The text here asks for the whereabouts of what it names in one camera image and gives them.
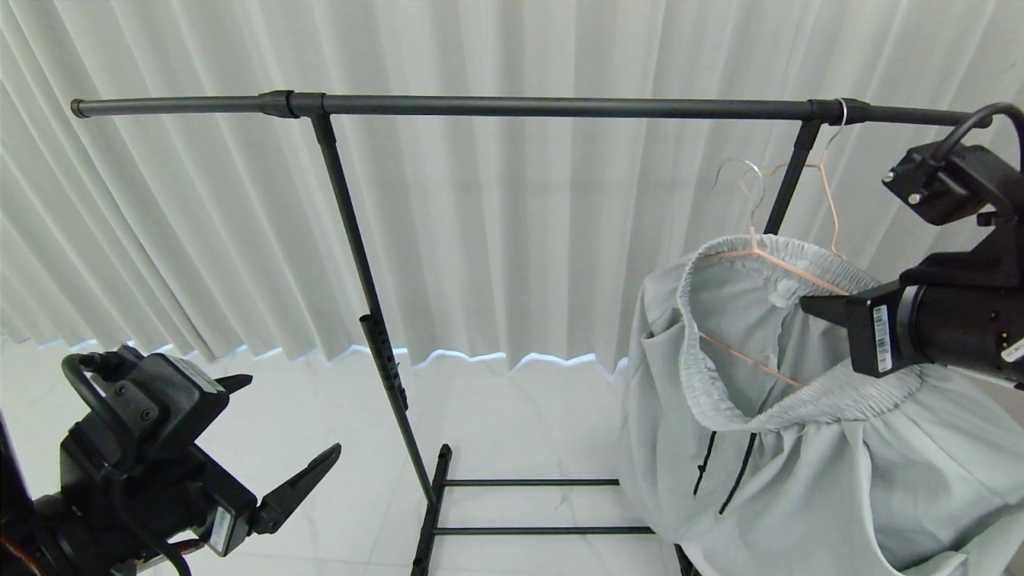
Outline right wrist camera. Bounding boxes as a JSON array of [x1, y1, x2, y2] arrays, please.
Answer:
[[882, 140, 1024, 289]]

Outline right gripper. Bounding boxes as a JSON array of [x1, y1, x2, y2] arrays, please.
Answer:
[[846, 282, 1024, 378]]

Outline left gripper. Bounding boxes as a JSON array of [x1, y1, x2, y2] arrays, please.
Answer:
[[32, 373, 342, 576]]

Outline white curtain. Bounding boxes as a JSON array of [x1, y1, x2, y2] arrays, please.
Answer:
[[0, 0, 1024, 373]]

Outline pink clothes hanger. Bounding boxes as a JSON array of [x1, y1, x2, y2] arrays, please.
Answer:
[[740, 104, 846, 258], [696, 158, 850, 390]]

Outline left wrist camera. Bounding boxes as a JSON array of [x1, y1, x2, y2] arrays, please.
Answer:
[[62, 346, 234, 485]]

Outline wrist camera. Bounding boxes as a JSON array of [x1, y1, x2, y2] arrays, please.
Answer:
[[62, 346, 234, 485], [882, 140, 1024, 289]]

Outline pale grey shorts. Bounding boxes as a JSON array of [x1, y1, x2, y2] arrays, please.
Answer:
[[618, 234, 1024, 576]]

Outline black clothes rack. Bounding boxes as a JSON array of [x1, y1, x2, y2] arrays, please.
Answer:
[[70, 90, 993, 576]]

